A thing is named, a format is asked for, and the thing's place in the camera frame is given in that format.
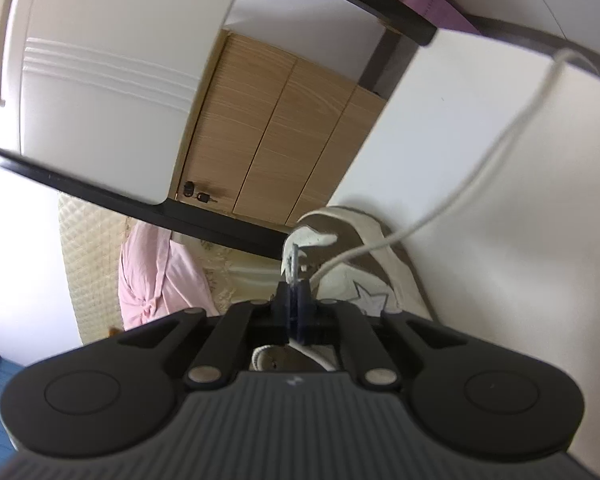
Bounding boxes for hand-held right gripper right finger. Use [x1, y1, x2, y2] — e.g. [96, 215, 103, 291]
[295, 280, 469, 391]

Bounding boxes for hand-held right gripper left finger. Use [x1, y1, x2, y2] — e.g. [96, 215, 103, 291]
[119, 281, 294, 389]

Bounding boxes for white and brown shoe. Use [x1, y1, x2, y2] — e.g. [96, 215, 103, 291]
[250, 206, 433, 373]

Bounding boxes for white shoelace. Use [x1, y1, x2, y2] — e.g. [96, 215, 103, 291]
[287, 50, 583, 356]

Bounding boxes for cabinet keys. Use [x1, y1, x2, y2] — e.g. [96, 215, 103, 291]
[181, 181, 220, 205]

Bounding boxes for wooden bedside cabinet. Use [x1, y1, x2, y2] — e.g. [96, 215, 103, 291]
[175, 30, 388, 228]

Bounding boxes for cream quilted headboard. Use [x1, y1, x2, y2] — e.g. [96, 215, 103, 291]
[57, 192, 131, 346]

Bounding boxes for white chair with black frame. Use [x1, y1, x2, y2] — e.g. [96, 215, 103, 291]
[0, 0, 600, 461]

